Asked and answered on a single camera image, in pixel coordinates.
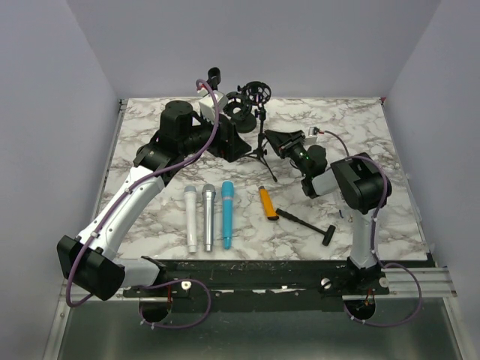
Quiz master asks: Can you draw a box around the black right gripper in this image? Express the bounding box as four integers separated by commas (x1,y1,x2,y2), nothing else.
264,130,310,178

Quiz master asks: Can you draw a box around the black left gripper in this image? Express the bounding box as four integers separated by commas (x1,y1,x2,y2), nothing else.
180,110,251,162

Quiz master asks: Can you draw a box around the black shock-mount round-base stand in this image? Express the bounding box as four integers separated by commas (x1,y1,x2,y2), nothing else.
223,85,257,134

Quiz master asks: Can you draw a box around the cyan blue microphone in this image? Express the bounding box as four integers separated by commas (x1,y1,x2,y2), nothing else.
221,181,234,250

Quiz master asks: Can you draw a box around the black tripod microphone stand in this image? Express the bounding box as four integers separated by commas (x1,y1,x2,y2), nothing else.
238,81,278,182

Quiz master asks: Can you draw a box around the grey silver microphone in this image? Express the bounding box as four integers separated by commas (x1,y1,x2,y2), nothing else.
202,184,216,252

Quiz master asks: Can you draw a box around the white microphone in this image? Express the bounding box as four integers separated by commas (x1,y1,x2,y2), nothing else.
184,185,197,254

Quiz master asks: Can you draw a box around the black clip microphone stand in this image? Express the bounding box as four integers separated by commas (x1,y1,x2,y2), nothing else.
206,67,221,91

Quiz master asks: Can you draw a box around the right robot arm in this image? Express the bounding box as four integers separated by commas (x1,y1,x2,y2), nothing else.
265,130,392,294

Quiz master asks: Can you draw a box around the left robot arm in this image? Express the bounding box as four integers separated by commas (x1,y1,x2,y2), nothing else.
56,100,251,301

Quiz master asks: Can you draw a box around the orange utility knife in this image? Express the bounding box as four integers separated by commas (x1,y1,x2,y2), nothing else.
259,186,279,221

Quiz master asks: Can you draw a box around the black hammer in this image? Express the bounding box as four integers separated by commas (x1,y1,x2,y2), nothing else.
276,208,336,247

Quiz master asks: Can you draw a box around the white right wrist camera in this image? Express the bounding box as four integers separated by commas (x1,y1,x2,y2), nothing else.
304,127,325,146

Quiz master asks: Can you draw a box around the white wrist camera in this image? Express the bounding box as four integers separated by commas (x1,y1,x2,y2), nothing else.
304,127,325,146
197,88,228,123

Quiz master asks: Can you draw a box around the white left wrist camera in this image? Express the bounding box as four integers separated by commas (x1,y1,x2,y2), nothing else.
197,88,228,123

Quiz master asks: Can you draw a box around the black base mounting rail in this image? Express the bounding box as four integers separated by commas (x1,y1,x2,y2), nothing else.
74,256,391,312

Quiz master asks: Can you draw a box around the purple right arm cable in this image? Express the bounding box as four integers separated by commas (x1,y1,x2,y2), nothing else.
322,129,389,263

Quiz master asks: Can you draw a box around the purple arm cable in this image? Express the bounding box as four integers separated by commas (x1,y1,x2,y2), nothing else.
322,129,389,263
65,78,222,308

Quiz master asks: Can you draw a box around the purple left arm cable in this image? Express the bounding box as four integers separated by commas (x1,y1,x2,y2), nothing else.
65,78,222,308

